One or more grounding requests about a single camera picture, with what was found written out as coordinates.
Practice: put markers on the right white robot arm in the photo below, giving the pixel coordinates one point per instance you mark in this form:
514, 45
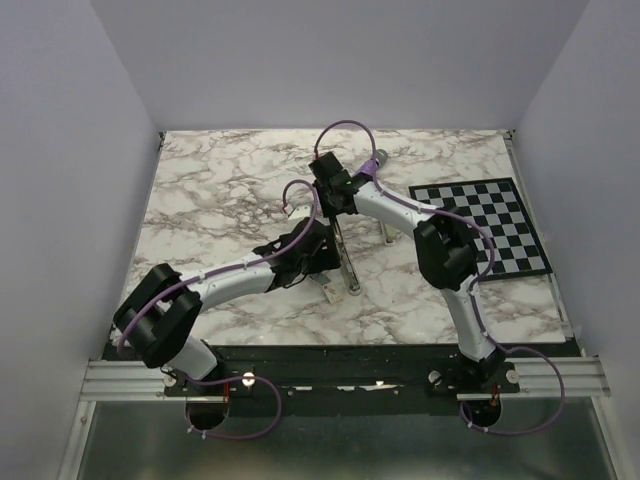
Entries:
445, 249

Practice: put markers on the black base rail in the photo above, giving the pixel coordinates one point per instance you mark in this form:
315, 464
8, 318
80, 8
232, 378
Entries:
319, 381

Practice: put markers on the staple tray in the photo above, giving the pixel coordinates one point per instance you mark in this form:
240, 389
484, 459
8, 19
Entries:
320, 279

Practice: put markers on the purple glitter microphone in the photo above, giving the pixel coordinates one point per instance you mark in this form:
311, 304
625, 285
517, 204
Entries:
374, 164

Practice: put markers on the black white checkerboard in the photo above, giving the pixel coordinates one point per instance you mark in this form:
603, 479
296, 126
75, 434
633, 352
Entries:
497, 207

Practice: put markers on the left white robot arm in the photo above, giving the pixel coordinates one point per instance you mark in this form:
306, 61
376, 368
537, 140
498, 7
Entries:
158, 316

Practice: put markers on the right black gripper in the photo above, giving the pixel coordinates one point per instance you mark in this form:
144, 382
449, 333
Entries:
329, 211

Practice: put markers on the stapler metal base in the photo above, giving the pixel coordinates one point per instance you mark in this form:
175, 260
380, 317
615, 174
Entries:
347, 269

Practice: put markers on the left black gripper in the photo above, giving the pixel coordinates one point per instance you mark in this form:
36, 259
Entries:
326, 258

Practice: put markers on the white staple box sleeve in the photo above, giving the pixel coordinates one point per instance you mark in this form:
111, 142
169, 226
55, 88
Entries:
332, 292

